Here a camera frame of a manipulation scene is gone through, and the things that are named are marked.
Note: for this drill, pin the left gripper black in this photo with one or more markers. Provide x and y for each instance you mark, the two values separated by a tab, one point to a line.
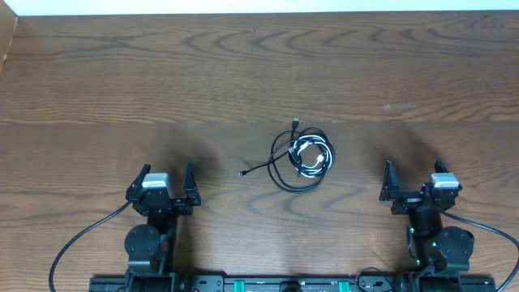
165	203

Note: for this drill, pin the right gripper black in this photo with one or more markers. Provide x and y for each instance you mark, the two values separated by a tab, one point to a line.
415	196

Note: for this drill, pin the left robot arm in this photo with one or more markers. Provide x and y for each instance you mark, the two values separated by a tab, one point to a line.
150	246

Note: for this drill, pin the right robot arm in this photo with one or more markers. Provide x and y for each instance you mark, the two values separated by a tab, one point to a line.
444	249

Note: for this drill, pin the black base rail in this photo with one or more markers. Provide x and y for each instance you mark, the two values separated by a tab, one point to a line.
176	282

